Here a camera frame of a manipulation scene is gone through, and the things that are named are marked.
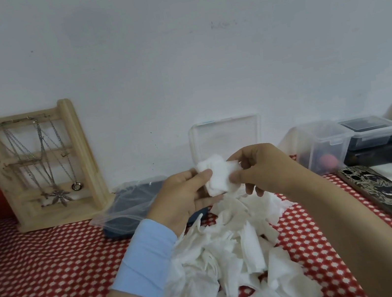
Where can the pile of white cotton pads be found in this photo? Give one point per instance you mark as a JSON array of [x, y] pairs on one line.
[[229, 260]]

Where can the clear cotton pad box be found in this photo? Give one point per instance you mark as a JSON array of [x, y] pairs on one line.
[[225, 136]]

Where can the dark blue pouch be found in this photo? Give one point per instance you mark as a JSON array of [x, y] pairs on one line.
[[116, 232]]

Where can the clear plastic bag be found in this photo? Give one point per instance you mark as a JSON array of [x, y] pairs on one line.
[[124, 211]]

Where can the clear lidded plastic container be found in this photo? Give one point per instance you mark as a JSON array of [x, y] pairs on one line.
[[325, 136]]

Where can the clear container with black contents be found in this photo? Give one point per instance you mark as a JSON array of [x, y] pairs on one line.
[[371, 130]]

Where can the white cloth square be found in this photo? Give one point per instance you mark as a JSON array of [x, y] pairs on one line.
[[219, 178]]

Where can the red checkered tablecloth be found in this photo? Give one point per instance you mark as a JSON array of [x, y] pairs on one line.
[[52, 275]]

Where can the pink makeup sponge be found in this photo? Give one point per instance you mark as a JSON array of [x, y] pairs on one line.
[[327, 161]]

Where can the phone with patterned case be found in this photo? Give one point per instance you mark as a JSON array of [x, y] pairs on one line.
[[386, 191]]

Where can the person's right forearm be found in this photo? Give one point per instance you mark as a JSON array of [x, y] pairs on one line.
[[375, 236]]

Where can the black tray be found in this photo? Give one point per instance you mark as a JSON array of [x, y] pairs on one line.
[[384, 155]]

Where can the wooden jewelry stand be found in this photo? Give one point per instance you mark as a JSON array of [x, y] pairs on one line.
[[87, 153]]

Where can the person's left hand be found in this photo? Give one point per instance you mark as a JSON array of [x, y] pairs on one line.
[[178, 198]]

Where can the light blue wristband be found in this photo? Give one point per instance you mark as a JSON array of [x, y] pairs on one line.
[[145, 261]]

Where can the person's right hand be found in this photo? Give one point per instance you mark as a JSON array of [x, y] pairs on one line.
[[270, 169]]

